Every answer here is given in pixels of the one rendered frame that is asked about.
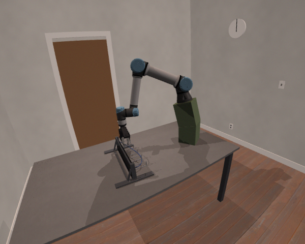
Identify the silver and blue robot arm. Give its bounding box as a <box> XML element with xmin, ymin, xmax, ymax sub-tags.
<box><xmin>116</xmin><ymin>58</ymin><xmax>193</xmax><ymax>125</ymax></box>

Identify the grey free-standing rack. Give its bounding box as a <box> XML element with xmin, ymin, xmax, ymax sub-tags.
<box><xmin>104</xmin><ymin>136</ymin><xmax>154</xmax><ymax>189</ymax></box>

